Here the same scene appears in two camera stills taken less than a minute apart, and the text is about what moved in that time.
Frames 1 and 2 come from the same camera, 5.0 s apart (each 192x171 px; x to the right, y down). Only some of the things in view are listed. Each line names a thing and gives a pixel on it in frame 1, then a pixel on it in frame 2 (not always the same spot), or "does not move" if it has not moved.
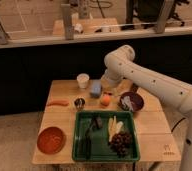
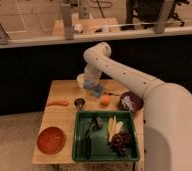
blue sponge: (96, 88) does not move
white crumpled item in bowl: (127, 104) does not move
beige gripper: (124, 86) → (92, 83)
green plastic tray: (99, 143) does not move
